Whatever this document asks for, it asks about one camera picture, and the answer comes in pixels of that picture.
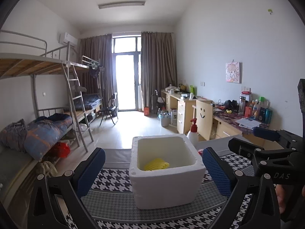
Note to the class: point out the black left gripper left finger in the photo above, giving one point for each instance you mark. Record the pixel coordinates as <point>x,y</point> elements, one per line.
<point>87,171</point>

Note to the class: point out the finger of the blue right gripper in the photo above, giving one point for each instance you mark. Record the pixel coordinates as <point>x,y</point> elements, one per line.
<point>270,135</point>

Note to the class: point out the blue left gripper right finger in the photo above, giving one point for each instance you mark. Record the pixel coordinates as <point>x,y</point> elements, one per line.
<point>219,170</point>

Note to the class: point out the yellow foam fruit net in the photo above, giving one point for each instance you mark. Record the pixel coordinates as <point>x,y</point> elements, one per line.
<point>156,164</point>

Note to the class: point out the person's right hand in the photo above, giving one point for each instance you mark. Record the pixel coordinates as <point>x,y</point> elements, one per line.
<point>283,193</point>

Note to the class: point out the teal bottles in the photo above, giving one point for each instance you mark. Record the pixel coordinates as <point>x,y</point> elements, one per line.
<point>265,115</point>

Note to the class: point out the red snack packet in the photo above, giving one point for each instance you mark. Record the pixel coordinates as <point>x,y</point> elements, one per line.
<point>200,151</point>

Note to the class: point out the papers on desk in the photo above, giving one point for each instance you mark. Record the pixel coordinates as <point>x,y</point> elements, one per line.
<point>248,123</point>

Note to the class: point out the red plastic bag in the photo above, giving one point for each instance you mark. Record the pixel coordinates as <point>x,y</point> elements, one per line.
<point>60,150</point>

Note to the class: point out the houndstooth table cloth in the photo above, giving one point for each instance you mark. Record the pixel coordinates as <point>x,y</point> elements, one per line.
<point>110,199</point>

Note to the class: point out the white foam box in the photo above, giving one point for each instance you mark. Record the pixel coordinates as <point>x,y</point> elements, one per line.
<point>174,186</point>

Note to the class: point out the white spray bottle red cap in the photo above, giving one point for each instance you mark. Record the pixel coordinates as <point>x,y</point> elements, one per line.
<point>193,134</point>

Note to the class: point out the wooden desk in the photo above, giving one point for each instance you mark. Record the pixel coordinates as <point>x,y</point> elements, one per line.
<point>224,124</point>

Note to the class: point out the wooden smiley chair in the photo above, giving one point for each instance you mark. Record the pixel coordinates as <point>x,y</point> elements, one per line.
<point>204,114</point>

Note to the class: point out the blue patterned quilt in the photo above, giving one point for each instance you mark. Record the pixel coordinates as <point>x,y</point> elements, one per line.
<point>37,137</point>

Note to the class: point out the black folding chair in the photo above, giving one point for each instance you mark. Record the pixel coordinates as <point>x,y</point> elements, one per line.
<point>109,109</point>

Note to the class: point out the white trash bucket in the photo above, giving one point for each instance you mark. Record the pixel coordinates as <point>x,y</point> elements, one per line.
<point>165,119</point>

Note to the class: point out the metal bunk bed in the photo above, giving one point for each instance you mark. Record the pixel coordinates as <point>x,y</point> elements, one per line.
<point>37,82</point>

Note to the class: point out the brown right curtain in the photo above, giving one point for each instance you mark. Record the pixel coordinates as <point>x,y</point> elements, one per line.
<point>158,64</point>

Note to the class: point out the brown curtain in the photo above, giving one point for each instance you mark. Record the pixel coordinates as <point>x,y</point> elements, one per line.
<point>158,64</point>
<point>98,80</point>

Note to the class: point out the brown left curtain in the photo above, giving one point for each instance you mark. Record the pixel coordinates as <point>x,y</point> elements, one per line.
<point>98,80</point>

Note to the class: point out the white air conditioner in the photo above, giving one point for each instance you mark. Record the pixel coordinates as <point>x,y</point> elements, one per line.
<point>66,38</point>

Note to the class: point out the ceiling tube light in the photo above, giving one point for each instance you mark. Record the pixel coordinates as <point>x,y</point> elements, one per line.
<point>121,4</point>

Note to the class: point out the pink anime wall picture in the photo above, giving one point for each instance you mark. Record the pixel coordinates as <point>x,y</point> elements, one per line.
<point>232,72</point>

